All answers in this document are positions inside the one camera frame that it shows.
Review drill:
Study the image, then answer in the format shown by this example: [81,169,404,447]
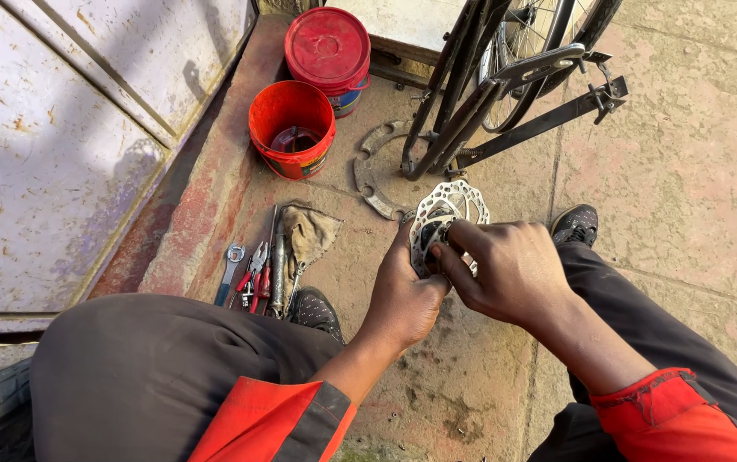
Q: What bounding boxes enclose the person's right hand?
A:
[430,219,580,329]

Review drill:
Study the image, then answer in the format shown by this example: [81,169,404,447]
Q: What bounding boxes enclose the person's left hand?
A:
[356,218,454,355]

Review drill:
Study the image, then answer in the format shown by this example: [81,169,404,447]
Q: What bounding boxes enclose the silver bicycle disc brake rotor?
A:
[402,180,490,279]

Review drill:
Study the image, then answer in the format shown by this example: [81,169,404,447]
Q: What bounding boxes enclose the person's right black shoe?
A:
[549,204,600,249]

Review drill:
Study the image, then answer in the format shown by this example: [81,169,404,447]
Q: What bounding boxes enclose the person's black shoe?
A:
[287,286,346,346]
[549,204,600,249]

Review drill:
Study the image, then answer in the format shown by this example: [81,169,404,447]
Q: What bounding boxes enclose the person's left black shoe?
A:
[287,286,346,346]

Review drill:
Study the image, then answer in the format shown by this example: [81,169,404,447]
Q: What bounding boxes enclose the silver spanner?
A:
[284,261,308,318]

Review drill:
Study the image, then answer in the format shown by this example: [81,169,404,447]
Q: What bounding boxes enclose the dirty beige rag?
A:
[277,202,345,283]

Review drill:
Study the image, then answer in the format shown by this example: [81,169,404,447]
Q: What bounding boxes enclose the grey metal tube tool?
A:
[268,221,288,319]

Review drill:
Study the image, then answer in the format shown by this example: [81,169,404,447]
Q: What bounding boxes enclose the person's right leg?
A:
[526,241,737,462]

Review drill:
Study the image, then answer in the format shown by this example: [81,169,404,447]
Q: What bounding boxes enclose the person's leg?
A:
[526,241,737,462]
[30,293,358,462]

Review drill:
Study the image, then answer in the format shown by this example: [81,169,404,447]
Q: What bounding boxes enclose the open red plastic bucket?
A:
[248,80,337,181]

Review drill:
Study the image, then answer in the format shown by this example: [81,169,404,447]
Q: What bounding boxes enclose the bicycle wheel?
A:
[478,0,600,134]

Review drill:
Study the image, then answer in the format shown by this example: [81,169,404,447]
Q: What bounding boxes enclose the person's left leg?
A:
[30,293,358,462]

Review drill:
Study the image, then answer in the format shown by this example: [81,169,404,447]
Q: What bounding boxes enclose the red bucket with lid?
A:
[284,7,372,119]

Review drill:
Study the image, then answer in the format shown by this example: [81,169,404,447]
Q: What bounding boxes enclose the white metal door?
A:
[0,0,260,379]

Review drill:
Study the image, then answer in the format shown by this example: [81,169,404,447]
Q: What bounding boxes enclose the grey metal ring plate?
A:
[353,120,418,221]

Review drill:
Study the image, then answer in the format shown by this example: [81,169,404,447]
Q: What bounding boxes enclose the red handled pliers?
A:
[230,241,268,312]

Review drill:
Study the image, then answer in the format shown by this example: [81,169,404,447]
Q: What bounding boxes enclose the blue handled spanner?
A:
[214,243,246,308]

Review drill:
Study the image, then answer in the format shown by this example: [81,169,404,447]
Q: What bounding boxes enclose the black bicycle frame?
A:
[401,0,624,182]

